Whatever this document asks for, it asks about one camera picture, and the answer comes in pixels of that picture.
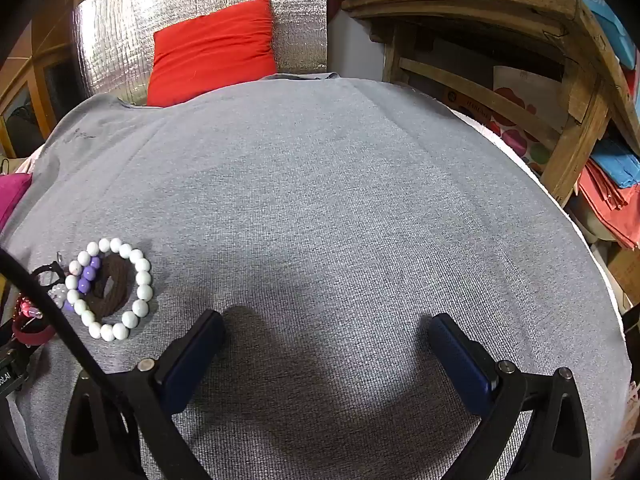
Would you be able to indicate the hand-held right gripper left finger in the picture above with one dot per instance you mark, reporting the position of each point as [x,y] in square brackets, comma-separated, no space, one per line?
[190,360]

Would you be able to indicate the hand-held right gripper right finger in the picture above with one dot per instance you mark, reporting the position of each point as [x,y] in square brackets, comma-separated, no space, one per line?
[460,365]

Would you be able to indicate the magenta pillow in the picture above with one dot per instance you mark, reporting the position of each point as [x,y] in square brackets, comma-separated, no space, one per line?
[12,197]

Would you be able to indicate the coral folded cloths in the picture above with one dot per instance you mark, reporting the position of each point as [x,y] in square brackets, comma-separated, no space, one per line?
[607,205]

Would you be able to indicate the blue folded cloth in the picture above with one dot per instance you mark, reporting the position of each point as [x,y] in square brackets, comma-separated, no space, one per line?
[615,162]

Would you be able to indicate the dark printed box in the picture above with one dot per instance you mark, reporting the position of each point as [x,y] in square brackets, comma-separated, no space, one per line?
[465,102]

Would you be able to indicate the spotted paper bag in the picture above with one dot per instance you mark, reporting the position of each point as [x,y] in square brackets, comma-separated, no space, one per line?
[515,95]

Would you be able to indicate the red pillow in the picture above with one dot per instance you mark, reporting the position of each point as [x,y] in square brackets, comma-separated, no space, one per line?
[210,55]

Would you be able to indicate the wooden cabinet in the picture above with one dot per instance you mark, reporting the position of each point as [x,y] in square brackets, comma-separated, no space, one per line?
[30,60]

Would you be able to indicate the silver foil insulation sheet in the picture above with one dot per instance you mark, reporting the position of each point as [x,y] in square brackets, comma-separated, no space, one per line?
[125,25]

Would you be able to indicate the wooden chair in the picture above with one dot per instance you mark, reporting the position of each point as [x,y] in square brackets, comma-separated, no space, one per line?
[500,5]

